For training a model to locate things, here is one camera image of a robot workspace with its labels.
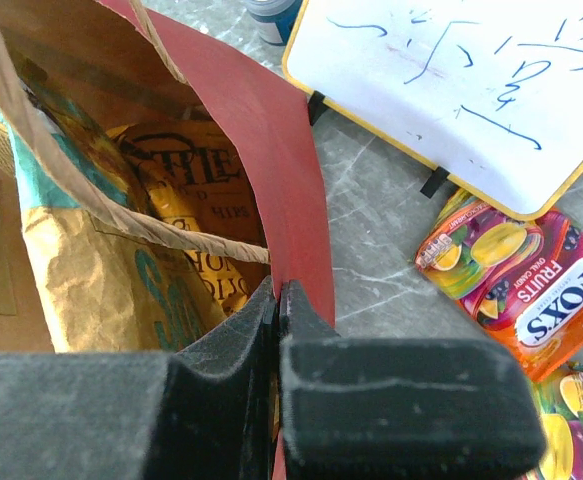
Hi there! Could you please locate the red brown paper bag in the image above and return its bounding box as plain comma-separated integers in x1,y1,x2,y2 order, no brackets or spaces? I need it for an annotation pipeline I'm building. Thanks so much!
0,1,335,479

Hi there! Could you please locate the brown teal chips bag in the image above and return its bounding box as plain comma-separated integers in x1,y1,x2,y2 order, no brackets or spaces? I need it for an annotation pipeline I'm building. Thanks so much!
8,49,226,353

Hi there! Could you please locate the small whiteboard yellow frame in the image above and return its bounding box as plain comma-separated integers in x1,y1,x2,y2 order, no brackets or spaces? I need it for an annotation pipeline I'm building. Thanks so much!
283,1,583,219

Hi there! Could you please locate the orange kettle chips bag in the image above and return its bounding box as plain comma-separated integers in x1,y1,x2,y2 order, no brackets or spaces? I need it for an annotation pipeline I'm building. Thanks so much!
105,119,272,321

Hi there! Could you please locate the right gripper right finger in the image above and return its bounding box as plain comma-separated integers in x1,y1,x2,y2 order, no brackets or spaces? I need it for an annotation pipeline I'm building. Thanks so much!
279,281,546,479

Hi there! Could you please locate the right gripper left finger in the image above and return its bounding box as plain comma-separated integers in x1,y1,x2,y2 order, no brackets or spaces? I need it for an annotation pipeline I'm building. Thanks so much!
0,280,276,479

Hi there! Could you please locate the orange Fox's fruits bag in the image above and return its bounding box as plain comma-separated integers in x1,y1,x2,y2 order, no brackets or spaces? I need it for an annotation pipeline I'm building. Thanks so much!
415,189,583,382

